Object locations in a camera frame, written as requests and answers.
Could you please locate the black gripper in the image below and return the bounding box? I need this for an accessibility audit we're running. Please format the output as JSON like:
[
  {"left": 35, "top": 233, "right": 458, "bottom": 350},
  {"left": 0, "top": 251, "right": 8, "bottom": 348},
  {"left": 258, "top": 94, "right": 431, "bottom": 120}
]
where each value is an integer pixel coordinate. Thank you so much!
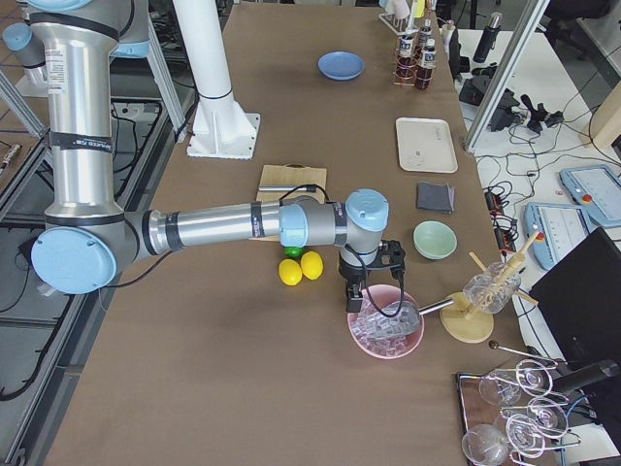
[{"left": 339, "top": 240, "right": 406, "bottom": 313}]

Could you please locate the blue plate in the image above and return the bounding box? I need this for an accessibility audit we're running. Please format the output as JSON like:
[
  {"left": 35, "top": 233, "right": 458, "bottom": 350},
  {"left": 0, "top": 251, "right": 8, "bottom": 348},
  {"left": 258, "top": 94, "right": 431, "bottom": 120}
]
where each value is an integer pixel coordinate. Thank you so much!
[{"left": 317, "top": 50, "right": 365, "bottom": 81}]

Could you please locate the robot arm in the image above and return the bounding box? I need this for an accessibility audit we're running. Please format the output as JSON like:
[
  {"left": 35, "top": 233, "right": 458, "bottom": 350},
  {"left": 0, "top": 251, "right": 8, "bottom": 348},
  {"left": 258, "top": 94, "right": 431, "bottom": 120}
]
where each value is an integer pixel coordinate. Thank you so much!
[{"left": 8, "top": 1, "right": 405, "bottom": 313}]

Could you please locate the metal ice scoop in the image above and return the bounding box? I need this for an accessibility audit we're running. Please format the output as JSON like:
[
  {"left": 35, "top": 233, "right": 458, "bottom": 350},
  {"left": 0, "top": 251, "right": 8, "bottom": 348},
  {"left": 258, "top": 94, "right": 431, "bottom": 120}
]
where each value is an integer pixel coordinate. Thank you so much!
[{"left": 372, "top": 298, "right": 454, "bottom": 338}]

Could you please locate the yellow lemon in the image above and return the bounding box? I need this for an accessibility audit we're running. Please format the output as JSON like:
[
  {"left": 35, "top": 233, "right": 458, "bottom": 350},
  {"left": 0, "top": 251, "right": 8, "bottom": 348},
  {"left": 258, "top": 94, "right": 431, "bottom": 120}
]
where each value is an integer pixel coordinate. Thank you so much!
[
  {"left": 300, "top": 250, "right": 324, "bottom": 281},
  {"left": 278, "top": 258, "right": 303, "bottom": 286}
]

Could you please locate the pink bowl with ice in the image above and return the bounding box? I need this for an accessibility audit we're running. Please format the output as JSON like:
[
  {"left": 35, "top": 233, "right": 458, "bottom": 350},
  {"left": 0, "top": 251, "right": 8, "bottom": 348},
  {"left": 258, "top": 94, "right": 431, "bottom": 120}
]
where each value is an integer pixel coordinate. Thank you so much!
[{"left": 347, "top": 284, "right": 425, "bottom": 359}]

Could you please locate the green lime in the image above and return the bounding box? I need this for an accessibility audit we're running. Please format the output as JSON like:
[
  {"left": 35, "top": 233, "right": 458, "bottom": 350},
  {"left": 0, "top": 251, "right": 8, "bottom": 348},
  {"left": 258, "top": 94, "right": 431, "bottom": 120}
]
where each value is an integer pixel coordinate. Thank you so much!
[{"left": 283, "top": 247, "right": 305, "bottom": 260}]

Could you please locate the mint green bowl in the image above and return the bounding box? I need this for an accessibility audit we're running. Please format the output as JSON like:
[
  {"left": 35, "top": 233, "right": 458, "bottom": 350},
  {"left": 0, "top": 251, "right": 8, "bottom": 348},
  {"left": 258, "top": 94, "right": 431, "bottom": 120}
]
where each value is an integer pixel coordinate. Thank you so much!
[{"left": 412, "top": 220, "right": 457, "bottom": 260}]

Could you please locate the wooden cup tree stand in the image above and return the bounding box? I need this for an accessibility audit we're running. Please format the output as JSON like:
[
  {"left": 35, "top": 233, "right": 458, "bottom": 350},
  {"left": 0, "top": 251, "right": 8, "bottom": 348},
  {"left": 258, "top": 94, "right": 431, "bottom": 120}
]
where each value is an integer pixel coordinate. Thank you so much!
[{"left": 440, "top": 231, "right": 544, "bottom": 344}]

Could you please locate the steel muddler black tip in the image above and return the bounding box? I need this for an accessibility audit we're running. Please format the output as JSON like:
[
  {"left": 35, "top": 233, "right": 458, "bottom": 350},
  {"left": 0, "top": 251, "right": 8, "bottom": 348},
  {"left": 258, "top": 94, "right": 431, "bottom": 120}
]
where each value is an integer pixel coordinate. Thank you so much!
[{"left": 258, "top": 183, "right": 316, "bottom": 192}]

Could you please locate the grey folded cloth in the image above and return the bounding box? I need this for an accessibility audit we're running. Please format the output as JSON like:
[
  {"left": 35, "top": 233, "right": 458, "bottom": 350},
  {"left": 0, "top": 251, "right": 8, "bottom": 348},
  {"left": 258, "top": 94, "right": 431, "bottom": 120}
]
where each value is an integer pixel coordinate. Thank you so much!
[{"left": 416, "top": 182, "right": 455, "bottom": 214}]

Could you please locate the clear glass mug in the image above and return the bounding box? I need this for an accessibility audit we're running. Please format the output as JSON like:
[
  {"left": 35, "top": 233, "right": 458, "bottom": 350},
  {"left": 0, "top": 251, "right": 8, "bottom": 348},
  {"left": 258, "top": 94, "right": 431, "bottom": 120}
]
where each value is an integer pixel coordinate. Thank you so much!
[{"left": 463, "top": 262, "right": 521, "bottom": 315}]

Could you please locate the wooden cutting board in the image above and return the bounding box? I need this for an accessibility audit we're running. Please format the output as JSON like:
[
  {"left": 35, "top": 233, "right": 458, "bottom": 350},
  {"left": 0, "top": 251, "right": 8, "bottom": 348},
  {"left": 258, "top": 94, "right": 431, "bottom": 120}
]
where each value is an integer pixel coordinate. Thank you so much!
[{"left": 247, "top": 164, "right": 329, "bottom": 242}]

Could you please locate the cream rabbit tray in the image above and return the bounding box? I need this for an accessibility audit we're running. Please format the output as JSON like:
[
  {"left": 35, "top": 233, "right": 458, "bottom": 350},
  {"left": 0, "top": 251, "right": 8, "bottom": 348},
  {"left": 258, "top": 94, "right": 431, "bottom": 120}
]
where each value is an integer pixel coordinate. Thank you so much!
[{"left": 396, "top": 117, "right": 458, "bottom": 174}]

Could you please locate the wine glass rack tray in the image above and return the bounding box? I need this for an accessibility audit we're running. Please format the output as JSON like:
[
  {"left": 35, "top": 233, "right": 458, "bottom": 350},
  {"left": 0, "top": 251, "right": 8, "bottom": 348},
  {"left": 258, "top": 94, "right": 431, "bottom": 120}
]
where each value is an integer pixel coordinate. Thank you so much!
[{"left": 455, "top": 358, "right": 581, "bottom": 465}]

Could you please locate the blue teach pendant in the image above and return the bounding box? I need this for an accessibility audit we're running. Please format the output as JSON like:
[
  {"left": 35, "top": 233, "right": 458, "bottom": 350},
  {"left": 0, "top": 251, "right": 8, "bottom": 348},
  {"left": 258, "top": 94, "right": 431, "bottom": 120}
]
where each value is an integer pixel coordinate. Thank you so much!
[
  {"left": 524, "top": 202, "right": 595, "bottom": 271},
  {"left": 559, "top": 164, "right": 620, "bottom": 228}
]

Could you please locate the black monitor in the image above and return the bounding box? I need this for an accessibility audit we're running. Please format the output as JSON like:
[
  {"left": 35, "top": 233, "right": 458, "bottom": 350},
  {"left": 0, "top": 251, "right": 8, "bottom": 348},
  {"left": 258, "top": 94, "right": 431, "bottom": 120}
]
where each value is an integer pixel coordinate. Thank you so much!
[{"left": 530, "top": 227, "right": 620, "bottom": 364}]

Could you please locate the dark drink bottle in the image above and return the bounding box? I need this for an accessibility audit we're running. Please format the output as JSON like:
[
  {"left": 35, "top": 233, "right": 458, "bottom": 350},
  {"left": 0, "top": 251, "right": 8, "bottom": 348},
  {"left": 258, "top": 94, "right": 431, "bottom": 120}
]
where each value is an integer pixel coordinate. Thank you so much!
[
  {"left": 417, "top": 18, "right": 432, "bottom": 53},
  {"left": 395, "top": 28, "right": 418, "bottom": 81},
  {"left": 414, "top": 39, "right": 436, "bottom": 90}
]

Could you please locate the black thermos bottle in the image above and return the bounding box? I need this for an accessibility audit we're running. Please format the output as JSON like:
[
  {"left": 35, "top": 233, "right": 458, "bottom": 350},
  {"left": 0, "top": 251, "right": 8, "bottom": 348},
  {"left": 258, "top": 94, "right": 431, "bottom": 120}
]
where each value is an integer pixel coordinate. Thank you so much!
[{"left": 473, "top": 12, "right": 503, "bottom": 63}]

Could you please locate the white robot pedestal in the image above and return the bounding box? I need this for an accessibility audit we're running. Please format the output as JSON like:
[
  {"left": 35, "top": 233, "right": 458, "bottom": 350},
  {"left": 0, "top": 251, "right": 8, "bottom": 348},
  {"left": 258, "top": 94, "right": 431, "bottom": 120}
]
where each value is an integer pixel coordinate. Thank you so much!
[{"left": 174, "top": 1, "right": 260, "bottom": 160}]

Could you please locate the copper wire bottle rack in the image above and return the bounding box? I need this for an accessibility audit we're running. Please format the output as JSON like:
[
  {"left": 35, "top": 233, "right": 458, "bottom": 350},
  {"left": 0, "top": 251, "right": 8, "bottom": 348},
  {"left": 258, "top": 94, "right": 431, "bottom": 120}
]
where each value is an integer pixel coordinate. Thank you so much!
[{"left": 392, "top": 28, "right": 421, "bottom": 86}]

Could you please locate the aluminium frame post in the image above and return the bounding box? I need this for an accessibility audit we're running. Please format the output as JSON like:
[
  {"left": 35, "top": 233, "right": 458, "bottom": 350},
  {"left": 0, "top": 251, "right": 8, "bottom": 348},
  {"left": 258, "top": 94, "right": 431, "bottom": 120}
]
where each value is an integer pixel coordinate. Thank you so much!
[{"left": 464, "top": 0, "right": 549, "bottom": 154}]

